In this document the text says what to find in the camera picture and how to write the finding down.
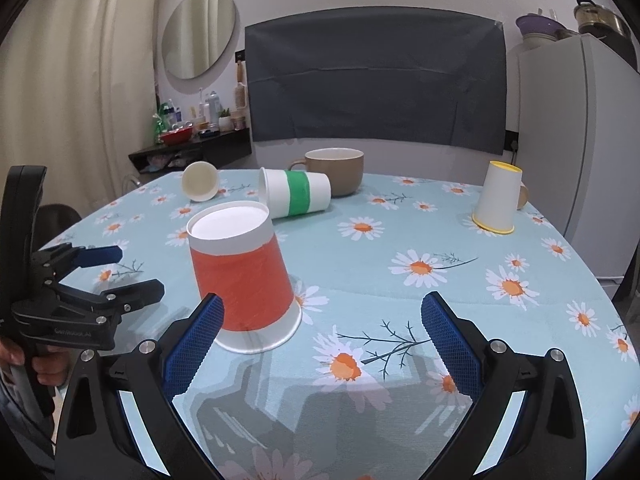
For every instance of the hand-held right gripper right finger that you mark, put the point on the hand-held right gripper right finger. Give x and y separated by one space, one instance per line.
450 345

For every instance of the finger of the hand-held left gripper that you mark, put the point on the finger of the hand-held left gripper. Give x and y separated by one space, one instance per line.
102 255
140 294

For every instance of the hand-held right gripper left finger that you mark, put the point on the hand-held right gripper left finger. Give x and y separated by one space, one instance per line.
196 345

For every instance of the red banded paper cup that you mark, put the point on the red banded paper cup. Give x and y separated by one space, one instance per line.
242 280

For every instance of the person's left forearm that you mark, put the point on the person's left forearm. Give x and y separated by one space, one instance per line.
20 435

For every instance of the plain white paper cup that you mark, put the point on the plain white paper cup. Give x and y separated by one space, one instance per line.
199 182

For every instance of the yellow rimmed paper cup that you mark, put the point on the yellow rimmed paper cup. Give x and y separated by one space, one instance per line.
497 195

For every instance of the green banded paper cup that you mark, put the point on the green banded paper cup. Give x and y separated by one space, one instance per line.
297 194

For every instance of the person's left hand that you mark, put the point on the person's left hand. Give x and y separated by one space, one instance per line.
50 370

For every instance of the dark chair back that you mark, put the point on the dark chair back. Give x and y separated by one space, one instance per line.
57 220

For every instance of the blue daisy tablecloth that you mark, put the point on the blue daisy tablecloth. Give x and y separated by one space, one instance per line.
380 250

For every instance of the red bowl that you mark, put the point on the red bowl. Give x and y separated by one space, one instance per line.
176 136

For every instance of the green plastic bottle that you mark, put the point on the green plastic bottle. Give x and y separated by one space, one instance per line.
159 122

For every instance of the small brown round object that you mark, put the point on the small brown round object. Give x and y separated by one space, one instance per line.
523 197

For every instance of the cream curtain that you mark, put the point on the cream curtain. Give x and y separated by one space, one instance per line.
75 85

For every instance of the small potted plant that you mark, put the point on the small potted plant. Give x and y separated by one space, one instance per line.
225 120

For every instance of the grey spray can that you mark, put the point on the grey spray can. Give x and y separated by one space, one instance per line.
213 109

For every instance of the brown ceramic mug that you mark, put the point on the brown ceramic mug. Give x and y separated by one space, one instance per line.
332 172

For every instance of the tall beige bottle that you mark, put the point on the tall beige bottle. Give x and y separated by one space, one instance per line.
241 87

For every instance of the white refrigerator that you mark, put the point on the white refrigerator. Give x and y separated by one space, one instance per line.
565 150

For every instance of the purple bowl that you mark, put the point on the purple bowl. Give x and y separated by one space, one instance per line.
537 24

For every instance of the steel cooking pot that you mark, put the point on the steel cooking pot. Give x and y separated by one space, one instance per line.
600 17

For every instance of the black wall shelf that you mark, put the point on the black wall shelf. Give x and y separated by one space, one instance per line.
220 147

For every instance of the black wall socket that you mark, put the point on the black wall socket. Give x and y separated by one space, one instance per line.
512 141

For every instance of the oval wall mirror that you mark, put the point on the oval wall mirror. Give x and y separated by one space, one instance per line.
200 35

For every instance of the dark grey wall cloth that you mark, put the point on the dark grey wall cloth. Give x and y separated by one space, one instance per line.
375 80

